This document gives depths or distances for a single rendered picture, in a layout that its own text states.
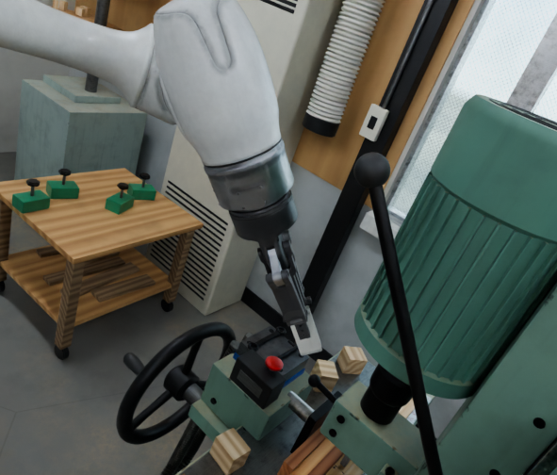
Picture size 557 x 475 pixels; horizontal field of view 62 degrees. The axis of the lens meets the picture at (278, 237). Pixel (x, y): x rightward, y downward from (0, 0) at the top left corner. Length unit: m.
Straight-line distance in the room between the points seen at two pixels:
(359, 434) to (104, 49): 0.59
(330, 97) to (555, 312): 1.56
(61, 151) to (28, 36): 2.10
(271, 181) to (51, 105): 2.26
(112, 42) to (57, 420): 1.54
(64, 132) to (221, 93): 2.19
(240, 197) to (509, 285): 0.28
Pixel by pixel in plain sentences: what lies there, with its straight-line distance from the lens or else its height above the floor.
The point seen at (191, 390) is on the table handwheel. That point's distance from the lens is 0.97.
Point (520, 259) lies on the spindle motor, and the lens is 0.51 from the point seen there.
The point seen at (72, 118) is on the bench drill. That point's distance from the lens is 2.57.
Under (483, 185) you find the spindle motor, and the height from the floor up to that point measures 1.44.
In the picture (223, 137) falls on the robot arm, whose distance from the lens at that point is 0.46.
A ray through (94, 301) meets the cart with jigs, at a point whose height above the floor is 0.18.
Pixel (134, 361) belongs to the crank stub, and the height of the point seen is 0.89.
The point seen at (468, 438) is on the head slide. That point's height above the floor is 1.18.
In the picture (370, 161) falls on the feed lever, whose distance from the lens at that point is 0.45.
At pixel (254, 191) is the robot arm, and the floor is 1.35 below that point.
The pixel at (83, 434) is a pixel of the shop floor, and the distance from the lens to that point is 1.91.
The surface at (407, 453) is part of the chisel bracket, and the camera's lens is 0.70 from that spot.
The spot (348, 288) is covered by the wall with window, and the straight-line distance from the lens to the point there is 2.24.
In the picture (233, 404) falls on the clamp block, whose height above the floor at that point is 0.92.
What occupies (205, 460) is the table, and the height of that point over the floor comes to 0.90.
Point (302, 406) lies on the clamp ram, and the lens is 0.83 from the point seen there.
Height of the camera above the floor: 1.53
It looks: 26 degrees down
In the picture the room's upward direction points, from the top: 21 degrees clockwise
